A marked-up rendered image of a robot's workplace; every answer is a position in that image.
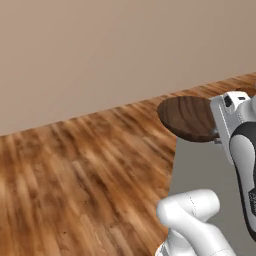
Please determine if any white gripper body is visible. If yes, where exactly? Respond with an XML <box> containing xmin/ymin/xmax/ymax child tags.
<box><xmin>209</xmin><ymin>94</ymin><xmax>236</xmax><ymax>165</ymax></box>

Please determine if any dark wooden round stool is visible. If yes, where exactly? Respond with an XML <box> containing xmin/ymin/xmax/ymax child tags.
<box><xmin>156</xmin><ymin>95</ymin><xmax>218</xmax><ymax>143</ymax></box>

